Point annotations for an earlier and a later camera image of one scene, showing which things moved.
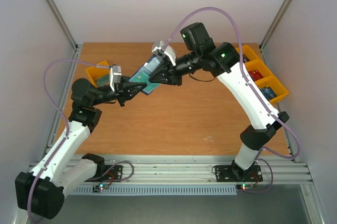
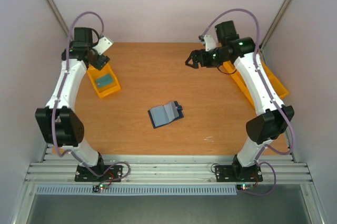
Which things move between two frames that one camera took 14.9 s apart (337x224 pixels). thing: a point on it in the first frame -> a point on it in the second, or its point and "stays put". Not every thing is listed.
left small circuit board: x=96 y=188 stays put
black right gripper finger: x=159 y=76 -> x=195 y=64
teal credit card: x=143 y=77 -> x=104 y=80
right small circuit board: x=244 y=187 stays put
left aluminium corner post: x=54 y=9 stays put
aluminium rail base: x=191 y=170 stays put
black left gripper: x=124 y=93 -> x=100 y=64
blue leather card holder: x=146 y=92 -> x=161 y=115
